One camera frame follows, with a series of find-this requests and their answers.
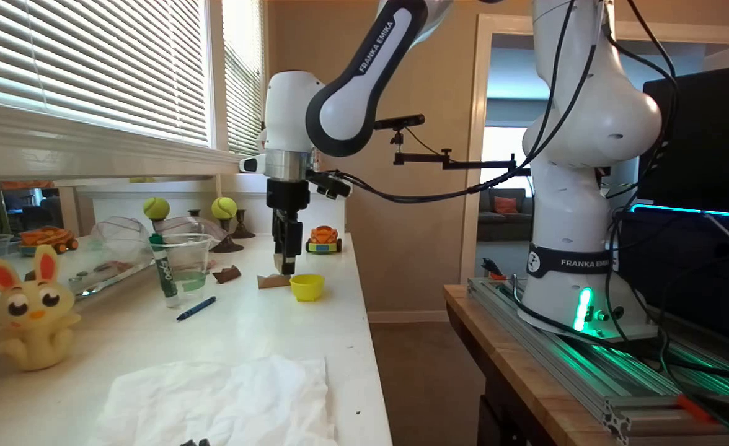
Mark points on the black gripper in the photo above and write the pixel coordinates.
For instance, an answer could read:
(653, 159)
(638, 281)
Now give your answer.
(286, 200)

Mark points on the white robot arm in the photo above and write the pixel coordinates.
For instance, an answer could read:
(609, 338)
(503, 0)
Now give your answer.
(594, 118)

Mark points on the orange toy car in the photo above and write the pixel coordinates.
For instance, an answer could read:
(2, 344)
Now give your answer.
(324, 240)

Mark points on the green ball on stand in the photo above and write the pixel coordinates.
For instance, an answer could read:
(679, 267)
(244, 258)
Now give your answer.
(225, 211)

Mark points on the yellow small bowl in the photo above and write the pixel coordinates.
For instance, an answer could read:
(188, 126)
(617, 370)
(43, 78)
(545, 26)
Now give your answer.
(309, 284)

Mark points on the dark brown wooden block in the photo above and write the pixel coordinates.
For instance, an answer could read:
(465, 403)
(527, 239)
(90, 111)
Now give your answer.
(226, 273)

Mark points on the clear plastic cup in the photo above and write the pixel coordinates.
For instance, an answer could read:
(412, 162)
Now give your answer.
(185, 258)

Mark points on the blue marker pen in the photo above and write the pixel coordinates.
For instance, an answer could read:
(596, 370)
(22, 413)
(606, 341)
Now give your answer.
(198, 308)

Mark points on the green marker in cup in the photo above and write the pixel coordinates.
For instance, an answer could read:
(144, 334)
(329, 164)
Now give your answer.
(163, 267)

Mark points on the white crumpled cloth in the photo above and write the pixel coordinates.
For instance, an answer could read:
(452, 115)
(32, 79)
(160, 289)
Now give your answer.
(261, 401)

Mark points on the window blinds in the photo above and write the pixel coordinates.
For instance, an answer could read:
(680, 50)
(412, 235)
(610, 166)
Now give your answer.
(151, 66)

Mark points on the yellow plush bunny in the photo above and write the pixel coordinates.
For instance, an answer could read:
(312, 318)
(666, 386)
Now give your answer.
(36, 315)

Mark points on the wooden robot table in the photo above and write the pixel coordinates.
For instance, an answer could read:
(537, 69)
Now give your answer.
(522, 401)

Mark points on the black monitor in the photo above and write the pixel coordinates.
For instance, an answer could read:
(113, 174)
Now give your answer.
(691, 162)

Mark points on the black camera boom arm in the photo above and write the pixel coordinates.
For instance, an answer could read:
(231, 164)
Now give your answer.
(442, 156)

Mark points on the aluminium rail base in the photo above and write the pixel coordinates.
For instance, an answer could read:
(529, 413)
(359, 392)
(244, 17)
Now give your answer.
(640, 392)

